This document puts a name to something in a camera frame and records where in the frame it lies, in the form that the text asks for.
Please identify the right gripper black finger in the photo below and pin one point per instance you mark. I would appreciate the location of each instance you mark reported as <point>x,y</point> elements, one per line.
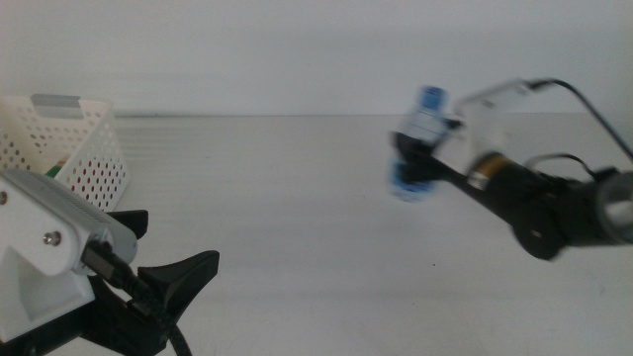
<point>415,165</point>
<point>454,125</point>

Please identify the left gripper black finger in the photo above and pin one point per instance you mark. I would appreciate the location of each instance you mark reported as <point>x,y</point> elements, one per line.
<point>183,279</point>
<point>129,220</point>

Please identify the clear water bottle blue cap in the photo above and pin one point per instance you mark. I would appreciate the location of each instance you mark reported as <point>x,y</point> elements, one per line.
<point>425,123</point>

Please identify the red soda can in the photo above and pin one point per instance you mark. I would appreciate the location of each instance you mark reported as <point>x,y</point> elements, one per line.
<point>94,183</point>

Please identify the yellow tea bottle green label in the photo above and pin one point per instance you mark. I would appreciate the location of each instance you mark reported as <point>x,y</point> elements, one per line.
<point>57,171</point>

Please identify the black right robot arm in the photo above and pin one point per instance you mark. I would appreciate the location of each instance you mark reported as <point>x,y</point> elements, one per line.
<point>534,207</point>

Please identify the white perforated plastic basket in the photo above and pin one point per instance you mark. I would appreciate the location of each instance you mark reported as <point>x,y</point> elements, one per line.
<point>94,106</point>

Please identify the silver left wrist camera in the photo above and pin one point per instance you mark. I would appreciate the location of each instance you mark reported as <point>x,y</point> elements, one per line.
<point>99,222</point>

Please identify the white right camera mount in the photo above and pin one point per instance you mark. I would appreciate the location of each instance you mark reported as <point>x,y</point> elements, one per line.
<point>484,128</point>

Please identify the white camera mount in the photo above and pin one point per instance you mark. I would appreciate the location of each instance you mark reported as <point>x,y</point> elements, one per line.
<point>29,296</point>
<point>484,128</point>

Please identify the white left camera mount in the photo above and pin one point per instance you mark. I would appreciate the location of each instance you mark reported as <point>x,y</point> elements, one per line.
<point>29,296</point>

